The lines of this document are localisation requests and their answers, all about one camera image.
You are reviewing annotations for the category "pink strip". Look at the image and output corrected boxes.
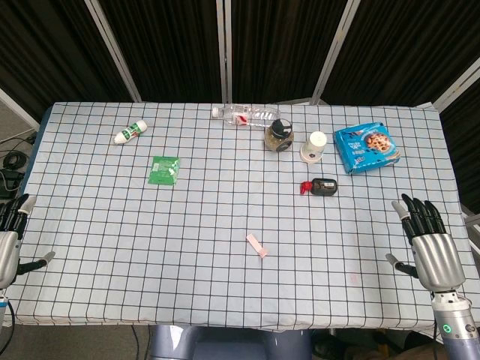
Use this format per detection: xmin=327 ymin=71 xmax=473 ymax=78
xmin=245 ymin=233 xmax=270 ymax=259

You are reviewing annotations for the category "white green small bottle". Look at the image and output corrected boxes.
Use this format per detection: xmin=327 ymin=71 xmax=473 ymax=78
xmin=112 ymin=119 xmax=148 ymax=146

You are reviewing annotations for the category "black floor power adapter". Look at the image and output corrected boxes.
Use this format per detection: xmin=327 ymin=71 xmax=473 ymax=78
xmin=0 ymin=169 xmax=22 ymax=200

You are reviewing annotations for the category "black bottle red cap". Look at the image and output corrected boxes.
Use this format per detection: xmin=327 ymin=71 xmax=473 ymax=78
xmin=299 ymin=178 xmax=338 ymax=197

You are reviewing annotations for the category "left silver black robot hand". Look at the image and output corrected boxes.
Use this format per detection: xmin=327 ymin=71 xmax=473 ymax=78
xmin=0 ymin=193 xmax=56 ymax=290

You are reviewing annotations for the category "clear plastic water bottle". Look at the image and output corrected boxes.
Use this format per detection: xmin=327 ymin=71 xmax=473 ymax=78
xmin=211 ymin=103 xmax=281 ymax=130

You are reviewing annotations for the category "green foil sachet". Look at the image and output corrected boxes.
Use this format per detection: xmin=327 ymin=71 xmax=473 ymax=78
xmin=148 ymin=155 xmax=182 ymax=186

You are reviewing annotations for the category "blue cookie box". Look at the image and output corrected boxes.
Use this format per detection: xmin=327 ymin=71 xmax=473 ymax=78
xmin=333 ymin=120 xmax=402 ymax=176

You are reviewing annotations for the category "white paper cup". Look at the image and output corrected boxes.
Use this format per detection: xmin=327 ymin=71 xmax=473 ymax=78
xmin=298 ymin=130 xmax=328 ymax=164

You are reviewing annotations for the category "black screen panel white frame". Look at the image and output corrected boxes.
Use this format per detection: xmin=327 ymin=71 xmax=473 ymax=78
xmin=223 ymin=0 xmax=361 ymax=106
xmin=434 ymin=55 xmax=480 ymax=211
xmin=310 ymin=0 xmax=480 ymax=110
xmin=0 ymin=0 xmax=143 ymax=131
xmin=84 ymin=0 xmax=230 ymax=104

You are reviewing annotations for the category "white checkered tablecloth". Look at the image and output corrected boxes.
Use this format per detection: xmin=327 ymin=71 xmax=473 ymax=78
xmin=0 ymin=100 xmax=480 ymax=333

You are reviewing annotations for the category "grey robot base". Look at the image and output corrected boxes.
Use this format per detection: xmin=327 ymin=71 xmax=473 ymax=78
xmin=148 ymin=324 xmax=313 ymax=360

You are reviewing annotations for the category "black floor cable coil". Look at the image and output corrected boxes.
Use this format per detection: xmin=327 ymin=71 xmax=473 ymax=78
xmin=2 ymin=149 xmax=29 ymax=170

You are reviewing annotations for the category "glass spice jar black lid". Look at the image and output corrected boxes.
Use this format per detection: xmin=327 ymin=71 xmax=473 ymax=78
xmin=263 ymin=118 xmax=295 ymax=154

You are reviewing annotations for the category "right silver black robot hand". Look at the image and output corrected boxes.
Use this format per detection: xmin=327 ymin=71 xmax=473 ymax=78
xmin=385 ymin=193 xmax=467 ymax=293

